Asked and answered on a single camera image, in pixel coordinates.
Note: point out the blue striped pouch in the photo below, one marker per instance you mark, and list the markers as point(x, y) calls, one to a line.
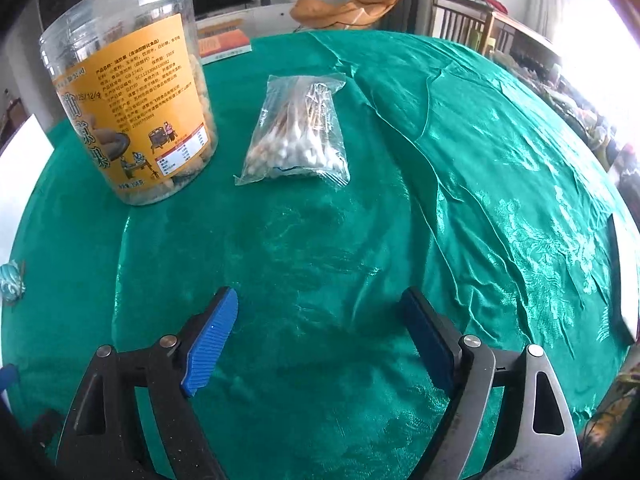
point(11, 282)

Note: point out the pile of assorted clutter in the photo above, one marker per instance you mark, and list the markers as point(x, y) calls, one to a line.
point(575, 110)

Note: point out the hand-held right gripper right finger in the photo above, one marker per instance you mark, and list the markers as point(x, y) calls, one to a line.
point(427, 340)

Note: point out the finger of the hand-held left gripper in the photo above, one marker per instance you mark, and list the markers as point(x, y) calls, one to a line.
point(7, 379)

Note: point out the white sheer curtain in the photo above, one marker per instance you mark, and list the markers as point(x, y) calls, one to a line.
point(555, 0)

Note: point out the floral patterned blanket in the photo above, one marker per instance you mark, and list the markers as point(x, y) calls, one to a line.
point(620, 400)

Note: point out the wooden crib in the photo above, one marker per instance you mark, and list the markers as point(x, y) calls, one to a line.
point(465, 20)

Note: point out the red clothes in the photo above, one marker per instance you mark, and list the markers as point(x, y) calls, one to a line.
point(495, 5)

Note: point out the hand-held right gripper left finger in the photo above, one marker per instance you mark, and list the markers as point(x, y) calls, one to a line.
point(210, 345)

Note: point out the orange book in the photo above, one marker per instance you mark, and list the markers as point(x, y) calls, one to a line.
point(222, 45)

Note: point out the white television cabinet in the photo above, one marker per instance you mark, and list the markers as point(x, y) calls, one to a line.
point(275, 15)

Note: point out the orange lounge chair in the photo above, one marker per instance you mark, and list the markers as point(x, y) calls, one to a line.
point(350, 10)

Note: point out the clear plastic jar orange label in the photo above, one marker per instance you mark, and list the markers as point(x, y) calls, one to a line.
point(125, 85)

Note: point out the bag of cotton swabs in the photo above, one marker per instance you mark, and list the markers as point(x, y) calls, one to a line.
point(295, 135)

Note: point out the grey tablet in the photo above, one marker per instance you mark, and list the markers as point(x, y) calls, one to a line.
point(627, 280)

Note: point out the white cardboard box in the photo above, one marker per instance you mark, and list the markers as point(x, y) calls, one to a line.
point(20, 185)

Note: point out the green satin tablecloth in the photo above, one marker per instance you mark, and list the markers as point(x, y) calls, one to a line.
point(350, 240)

